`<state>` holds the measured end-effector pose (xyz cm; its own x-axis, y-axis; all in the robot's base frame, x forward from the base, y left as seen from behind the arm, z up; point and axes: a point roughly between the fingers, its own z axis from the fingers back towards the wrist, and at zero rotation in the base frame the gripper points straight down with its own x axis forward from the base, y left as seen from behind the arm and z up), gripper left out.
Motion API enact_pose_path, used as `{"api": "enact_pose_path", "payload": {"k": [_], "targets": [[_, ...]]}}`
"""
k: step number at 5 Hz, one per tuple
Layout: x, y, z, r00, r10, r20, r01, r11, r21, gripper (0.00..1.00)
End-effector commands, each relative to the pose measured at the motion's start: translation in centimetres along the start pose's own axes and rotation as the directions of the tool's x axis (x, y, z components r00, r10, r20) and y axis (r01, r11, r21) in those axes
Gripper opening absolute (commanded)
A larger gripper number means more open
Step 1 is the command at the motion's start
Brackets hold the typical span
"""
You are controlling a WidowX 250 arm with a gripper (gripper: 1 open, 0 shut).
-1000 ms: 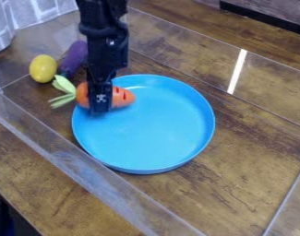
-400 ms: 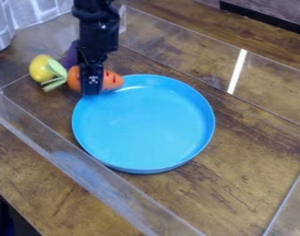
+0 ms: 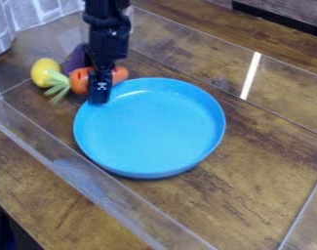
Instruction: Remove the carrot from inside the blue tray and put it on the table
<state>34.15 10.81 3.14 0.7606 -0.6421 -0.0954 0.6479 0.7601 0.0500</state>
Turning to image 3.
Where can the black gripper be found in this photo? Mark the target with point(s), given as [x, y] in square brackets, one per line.
[107, 46]

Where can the orange toy carrot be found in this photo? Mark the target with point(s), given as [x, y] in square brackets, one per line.
[63, 84]

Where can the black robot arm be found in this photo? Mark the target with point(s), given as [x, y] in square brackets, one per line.
[103, 10]

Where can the blue round tray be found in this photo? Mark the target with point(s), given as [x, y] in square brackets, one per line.
[156, 129]

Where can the purple toy eggplant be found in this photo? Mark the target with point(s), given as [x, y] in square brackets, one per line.
[78, 59]

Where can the yellow toy lemon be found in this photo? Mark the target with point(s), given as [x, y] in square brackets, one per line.
[39, 74]

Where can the grey white curtain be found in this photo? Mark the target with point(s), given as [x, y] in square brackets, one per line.
[23, 14]

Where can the clear acrylic barrier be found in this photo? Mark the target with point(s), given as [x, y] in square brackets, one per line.
[160, 231]

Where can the dark wooden board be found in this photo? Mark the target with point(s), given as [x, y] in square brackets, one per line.
[275, 18]

